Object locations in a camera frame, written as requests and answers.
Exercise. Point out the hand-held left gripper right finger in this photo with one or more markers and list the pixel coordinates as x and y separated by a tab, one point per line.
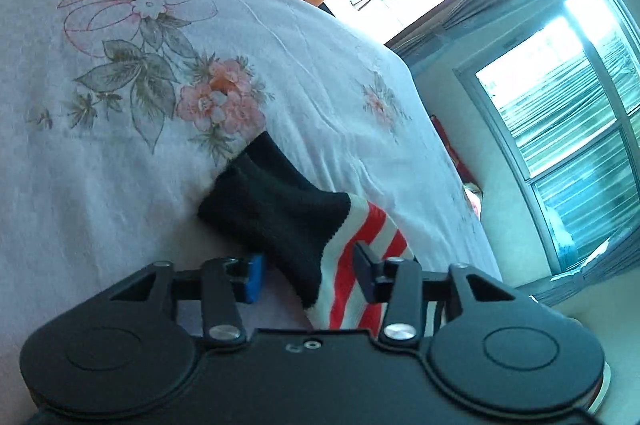
364	272

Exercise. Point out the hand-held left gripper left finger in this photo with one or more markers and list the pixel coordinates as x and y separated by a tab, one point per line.
254	279

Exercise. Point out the black white red striped sweater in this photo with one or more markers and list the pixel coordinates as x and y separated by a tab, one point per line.
285	210

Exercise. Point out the red heart-shaped headboard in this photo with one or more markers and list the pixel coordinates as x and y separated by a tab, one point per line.
452	155

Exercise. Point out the floral white bed sheet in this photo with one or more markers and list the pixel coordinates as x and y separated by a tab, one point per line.
150	105

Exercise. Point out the large grey framed window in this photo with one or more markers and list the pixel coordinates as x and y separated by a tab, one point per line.
565	115

